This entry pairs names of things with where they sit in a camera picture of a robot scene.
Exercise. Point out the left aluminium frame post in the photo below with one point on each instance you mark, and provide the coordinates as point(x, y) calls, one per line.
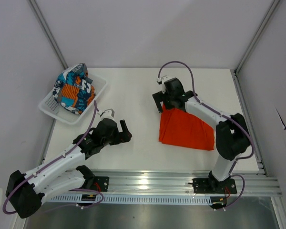
point(47, 32)

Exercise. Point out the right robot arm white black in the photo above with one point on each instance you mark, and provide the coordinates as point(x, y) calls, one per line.
point(230, 131)

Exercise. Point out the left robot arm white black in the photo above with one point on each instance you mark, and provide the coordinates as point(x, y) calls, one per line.
point(28, 191)

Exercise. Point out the right aluminium side rail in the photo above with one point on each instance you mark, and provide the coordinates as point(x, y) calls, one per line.
point(249, 123)

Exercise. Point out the aluminium rail beam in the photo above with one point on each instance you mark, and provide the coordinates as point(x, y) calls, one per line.
point(178, 183)

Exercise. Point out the left aluminium side rail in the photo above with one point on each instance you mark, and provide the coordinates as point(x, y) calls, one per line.
point(47, 142)

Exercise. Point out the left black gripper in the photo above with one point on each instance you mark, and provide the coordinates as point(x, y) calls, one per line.
point(124, 136)

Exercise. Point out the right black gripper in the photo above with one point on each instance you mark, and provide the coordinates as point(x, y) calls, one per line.
point(160, 97)

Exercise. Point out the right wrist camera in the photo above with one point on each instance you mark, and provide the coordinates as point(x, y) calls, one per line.
point(160, 80)

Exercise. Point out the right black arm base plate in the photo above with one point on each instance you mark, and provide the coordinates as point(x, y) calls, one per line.
point(205, 186)

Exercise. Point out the colourful patterned shorts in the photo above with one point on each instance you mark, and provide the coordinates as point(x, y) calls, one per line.
point(73, 89)

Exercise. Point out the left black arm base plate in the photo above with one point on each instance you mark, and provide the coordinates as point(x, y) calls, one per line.
point(100, 184)

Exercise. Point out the slotted white cable duct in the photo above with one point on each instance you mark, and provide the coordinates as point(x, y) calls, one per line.
point(132, 199)

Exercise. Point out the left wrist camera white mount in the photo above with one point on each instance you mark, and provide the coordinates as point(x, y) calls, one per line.
point(109, 114)

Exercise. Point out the aluminium frame post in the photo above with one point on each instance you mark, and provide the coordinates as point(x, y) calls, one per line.
point(258, 34)
point(47, 32)

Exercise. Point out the right aluminium frame post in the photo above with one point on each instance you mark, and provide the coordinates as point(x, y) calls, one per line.
point(258, 34)

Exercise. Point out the orange shorts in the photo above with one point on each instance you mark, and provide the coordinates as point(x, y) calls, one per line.
point(179, 128)

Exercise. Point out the white plastic basket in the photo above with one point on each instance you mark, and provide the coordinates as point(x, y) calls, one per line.
point(50, 107)

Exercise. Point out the aluminium side rail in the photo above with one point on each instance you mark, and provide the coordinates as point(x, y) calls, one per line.
point(249, 123)
point(47, 142)

